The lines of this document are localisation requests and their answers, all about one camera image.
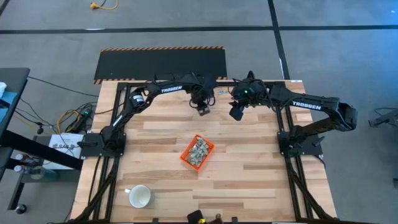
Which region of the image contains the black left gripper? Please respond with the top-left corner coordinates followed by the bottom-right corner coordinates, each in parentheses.
top-left (187, 74), bottom-right (218, 117)

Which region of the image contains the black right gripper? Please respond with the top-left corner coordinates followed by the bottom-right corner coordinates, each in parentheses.
top-left (229, 78), bottom-right (272, 122)

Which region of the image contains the orange plastic slotted basket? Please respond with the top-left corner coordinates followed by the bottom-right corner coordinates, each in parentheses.
top-left (179, 134), bottom-right (216, 172)

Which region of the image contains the black hazard-striped floor mat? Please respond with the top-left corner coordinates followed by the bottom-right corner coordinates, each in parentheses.
top-left (93, 45), bottom-right (228, 85)

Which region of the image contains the white ceramic mug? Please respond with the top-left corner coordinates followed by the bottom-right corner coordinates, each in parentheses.
top-left (124, 184), bottom-right (152, 209)

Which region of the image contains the black rounded object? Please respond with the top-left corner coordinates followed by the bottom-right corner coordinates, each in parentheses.
top-left (187, 209), bottom-right (205, 224)

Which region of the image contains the black power strip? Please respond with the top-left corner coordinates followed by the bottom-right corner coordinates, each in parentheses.
top-left (67, 107), bottom-right (94, 133)

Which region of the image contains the white printed paper sheet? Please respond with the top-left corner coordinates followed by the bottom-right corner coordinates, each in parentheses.
top-left (49, 133), bottom-right (85, 170)

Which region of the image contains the black floor stand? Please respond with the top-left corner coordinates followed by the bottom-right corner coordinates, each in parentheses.
top-left (368, 106), bottom-right (398, 147)

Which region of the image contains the clear plastic bottle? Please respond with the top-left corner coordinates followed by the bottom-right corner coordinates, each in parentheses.
top-left (14, 153), bottom-right (43, 165)
top-left (13, 164), bottom-right (59, 181)

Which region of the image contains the black side desk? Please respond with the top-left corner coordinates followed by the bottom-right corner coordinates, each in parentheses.
top-left (0, 67), bottom-right (84, 211)

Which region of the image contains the blue flat item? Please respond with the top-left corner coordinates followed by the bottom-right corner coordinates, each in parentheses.
top-left (0, 91), bottom-right (19, 124)

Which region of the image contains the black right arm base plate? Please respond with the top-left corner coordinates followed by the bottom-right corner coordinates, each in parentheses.
top-left (277, 130), bottom-right (323, 157)

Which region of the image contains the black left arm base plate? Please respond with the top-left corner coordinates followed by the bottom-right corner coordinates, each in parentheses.
top-left (76, 132), bottom-right (127, 158)

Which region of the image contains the yellow coiled cable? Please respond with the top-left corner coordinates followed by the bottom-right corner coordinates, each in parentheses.
top-left (57, 109), bottom-right (82, 130)

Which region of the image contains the thin black floor cable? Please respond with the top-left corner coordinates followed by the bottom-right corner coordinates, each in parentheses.
top-left (27, 75), bottom-right (100, 98)

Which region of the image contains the yellow extension cable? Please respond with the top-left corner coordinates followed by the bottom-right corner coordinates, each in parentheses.
top-left (90, 0), bottom-right (119, 11)

